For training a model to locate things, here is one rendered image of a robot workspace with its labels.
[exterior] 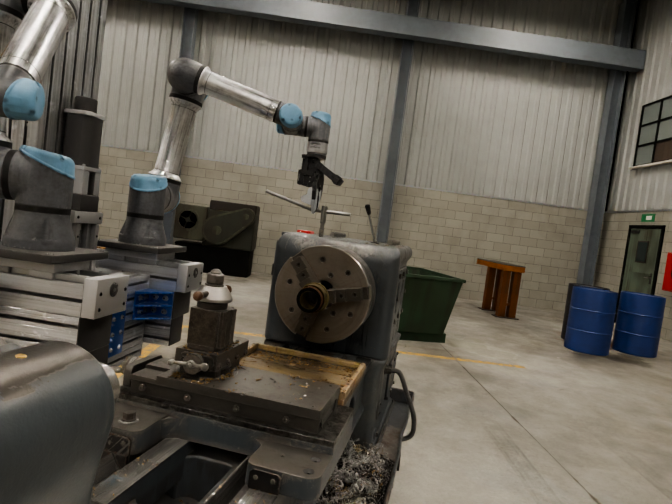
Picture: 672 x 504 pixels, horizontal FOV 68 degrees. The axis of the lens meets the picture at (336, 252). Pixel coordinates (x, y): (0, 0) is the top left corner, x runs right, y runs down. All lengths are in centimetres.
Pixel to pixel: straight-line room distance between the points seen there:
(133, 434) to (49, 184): 62
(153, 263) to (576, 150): 1203
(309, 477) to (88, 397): 43
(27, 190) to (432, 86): 1129
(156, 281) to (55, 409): 121
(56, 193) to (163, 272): 51
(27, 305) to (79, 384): 79
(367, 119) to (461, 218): 315
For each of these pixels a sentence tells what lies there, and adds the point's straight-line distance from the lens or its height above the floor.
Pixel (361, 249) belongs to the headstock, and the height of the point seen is 123.
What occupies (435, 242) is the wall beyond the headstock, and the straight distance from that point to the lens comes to 1182.
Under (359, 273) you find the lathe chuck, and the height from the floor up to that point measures 117.
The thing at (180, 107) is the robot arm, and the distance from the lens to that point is 191.
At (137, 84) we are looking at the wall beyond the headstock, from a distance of 1266.
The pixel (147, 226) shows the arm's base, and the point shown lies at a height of 122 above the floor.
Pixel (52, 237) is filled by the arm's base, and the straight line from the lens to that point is 132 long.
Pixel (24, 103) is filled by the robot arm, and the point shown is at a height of 145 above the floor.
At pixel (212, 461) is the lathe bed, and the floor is 83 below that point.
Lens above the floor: 130
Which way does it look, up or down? 3 degrees down
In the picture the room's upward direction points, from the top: 7 degrees clockwise
